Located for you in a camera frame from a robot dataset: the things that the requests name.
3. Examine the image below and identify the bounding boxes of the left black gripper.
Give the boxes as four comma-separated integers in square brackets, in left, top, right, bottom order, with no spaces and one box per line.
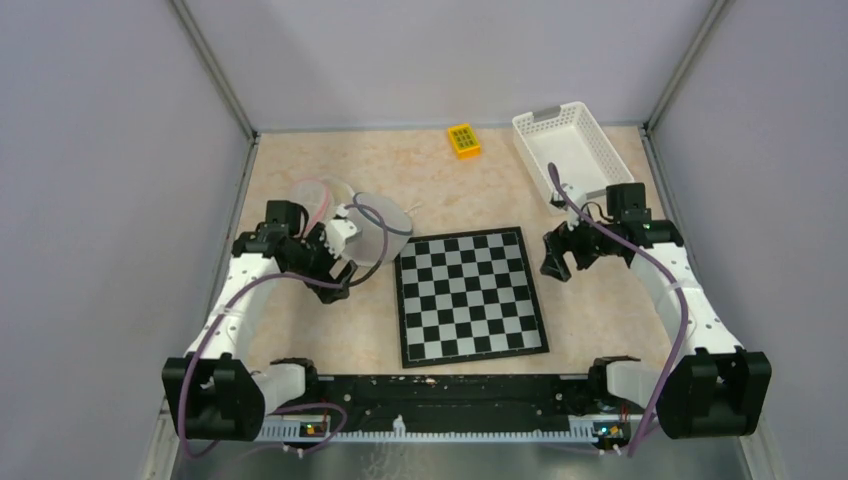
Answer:
[286,222,357,303]

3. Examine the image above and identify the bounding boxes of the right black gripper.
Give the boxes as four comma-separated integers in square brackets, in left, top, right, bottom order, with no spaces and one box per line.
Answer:
[540,203,620,282]

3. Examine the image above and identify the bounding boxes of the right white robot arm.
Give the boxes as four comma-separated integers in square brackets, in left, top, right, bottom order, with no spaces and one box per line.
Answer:
[540,183,772,445]

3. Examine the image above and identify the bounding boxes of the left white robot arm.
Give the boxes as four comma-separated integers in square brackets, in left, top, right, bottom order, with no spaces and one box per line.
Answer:
[161,200,358,441]

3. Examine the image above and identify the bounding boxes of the white plastic basket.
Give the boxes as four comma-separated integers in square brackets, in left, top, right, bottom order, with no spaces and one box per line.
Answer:
[512,101,634,217]

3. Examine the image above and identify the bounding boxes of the black white checkerboard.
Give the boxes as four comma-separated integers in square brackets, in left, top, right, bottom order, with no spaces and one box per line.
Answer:
[394,226,550,368]

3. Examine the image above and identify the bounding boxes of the yellow toy block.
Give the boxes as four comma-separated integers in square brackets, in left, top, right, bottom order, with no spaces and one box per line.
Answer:
[447,123,482,160]

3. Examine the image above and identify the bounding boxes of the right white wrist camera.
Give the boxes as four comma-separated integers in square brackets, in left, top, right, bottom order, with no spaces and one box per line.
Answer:
[563,185,588,212]

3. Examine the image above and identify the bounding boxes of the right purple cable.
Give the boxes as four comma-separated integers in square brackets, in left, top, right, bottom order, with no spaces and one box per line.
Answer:
[547,162,692,460]

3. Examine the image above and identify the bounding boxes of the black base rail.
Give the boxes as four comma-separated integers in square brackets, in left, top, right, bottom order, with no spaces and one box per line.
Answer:
[258,372,654,435]

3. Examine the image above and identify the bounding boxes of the white toothed cable strip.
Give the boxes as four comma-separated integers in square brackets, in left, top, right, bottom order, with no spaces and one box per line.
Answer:
[255,418,598,444]

